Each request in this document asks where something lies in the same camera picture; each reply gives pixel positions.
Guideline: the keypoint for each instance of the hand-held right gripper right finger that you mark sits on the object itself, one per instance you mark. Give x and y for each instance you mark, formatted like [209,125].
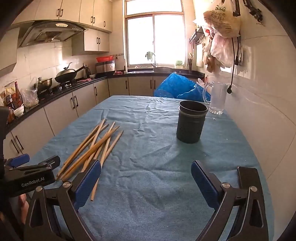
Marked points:
[204,185]

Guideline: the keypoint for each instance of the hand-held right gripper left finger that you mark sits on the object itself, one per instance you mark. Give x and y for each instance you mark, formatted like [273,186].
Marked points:
[89,183]

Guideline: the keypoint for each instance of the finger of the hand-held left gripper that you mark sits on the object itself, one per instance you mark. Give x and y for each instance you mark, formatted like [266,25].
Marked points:
[19,159]
[50,161]

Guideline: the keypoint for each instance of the pile of bamboo chopsticks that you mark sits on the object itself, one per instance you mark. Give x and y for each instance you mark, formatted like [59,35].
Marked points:
[92,148]

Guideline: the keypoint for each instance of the dark perforated utensil holder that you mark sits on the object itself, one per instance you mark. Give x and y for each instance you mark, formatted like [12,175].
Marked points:
[190,122]

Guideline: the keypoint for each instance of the person's left hand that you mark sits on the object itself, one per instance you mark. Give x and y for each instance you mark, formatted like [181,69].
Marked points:
[23,206]

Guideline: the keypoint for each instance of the white bowl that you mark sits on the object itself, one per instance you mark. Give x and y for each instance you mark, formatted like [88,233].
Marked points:
[19,111]

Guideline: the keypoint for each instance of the cream base cabinets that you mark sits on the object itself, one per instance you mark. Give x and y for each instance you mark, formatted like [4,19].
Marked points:
[62,106]

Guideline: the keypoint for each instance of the blue tablecloth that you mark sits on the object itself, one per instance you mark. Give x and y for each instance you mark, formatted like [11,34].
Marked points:
[148,166]

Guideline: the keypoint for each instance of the clear plastic bag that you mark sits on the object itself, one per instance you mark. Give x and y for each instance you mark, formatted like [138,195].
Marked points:
[30,96]

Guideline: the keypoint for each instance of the dark sauce bottle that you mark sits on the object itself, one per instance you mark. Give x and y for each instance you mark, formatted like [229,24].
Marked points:
[18,95]

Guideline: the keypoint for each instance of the gas stove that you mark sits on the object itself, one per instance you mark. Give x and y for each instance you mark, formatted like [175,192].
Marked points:
[64,85]

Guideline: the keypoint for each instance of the steel cooking pot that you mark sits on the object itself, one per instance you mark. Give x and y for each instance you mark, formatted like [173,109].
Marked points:
[45,84]

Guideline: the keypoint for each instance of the black wok with lid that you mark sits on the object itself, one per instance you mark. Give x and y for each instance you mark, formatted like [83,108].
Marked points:
[66,75]

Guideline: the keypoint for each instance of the clear glass mug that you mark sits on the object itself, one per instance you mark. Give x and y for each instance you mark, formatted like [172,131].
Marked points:
[217,97]

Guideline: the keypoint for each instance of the black kitchen countertop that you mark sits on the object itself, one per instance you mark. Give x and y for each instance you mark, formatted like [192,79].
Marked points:
[97,77]

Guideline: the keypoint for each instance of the dark kettle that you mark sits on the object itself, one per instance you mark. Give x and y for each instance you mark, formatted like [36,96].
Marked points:
[86,72]

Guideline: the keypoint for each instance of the blue plastic bag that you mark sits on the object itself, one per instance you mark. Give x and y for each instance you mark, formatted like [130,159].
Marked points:
[175,87]

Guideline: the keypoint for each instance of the white plastic bag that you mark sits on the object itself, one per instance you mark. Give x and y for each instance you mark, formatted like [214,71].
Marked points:
[201,82]

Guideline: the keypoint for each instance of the silver countertop appliance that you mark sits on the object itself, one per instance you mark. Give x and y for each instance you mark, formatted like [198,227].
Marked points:
[105,67]

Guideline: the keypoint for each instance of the red plastic basin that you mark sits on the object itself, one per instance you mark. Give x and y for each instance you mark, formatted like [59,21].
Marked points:
[105,58]

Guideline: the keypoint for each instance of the countertop chopstick holder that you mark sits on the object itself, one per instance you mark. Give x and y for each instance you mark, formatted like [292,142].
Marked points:
[190,66]

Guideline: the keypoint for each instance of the kitchen sink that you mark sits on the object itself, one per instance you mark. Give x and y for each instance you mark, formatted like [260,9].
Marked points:
[163,69]

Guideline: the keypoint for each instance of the green container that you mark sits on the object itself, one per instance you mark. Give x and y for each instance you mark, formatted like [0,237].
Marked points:
[179,63]

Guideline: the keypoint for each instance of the glass range hood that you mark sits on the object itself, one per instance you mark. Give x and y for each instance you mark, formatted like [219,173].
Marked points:
[53,32]

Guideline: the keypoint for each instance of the white cutting board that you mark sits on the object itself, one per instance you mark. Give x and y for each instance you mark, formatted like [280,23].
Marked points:
[199,55]

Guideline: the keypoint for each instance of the metal faucet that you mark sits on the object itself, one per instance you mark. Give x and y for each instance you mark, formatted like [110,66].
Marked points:
[154,61]

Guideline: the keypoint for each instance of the hanging pink plastic bags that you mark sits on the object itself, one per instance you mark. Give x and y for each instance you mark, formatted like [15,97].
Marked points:
[219,51]

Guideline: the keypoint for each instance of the green hanging cloth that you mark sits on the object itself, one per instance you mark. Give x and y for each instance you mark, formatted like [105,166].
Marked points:
[149,55]

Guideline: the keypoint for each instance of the kitchen window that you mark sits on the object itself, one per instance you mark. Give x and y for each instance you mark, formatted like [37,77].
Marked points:
[157,34]

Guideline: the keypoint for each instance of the printed beige plastic bag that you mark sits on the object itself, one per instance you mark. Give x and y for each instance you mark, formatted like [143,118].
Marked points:
[222,18]

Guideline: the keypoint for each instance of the wall power outlet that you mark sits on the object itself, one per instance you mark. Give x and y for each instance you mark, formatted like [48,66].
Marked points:
[241,55]

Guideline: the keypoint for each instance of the metal wall rack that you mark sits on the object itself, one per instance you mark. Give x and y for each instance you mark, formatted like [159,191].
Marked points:
[197,34]

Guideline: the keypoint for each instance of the cream wall cabinets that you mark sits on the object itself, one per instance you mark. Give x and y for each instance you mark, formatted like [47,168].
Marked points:
[92,14]

